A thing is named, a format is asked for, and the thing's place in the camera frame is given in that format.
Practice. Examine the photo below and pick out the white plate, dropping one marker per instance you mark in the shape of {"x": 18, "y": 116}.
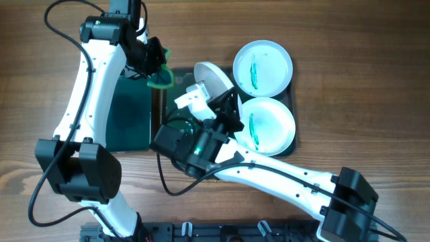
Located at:
{"x": 213, "y": 76}
{"x": 269, "y": 126}
{"x": 262, "y": 68}

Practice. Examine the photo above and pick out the green yellow scrub sponge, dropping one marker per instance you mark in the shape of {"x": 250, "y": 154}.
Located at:
{"x": 163, "y": 79}

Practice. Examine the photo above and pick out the dark green serving tray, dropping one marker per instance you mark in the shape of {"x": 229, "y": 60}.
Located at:
{"x": 184, "y": 78}

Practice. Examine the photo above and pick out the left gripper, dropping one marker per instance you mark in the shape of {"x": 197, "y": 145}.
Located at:
{"x": 156, "y": 54}

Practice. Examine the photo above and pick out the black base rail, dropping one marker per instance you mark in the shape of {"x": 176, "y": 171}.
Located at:
{"x": 287, "y": 231}

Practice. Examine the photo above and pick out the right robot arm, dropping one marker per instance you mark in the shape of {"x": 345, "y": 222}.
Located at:
{"x": 343, "y": 204}

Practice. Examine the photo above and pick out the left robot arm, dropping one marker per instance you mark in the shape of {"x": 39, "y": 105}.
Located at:
{"x": 75, "y": 161}

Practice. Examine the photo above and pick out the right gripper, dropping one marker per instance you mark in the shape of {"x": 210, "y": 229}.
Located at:
{"x": 228, "y": 112}

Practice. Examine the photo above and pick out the black water basin tray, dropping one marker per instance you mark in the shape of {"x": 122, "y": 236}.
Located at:
{"x": 129, "y": 121}

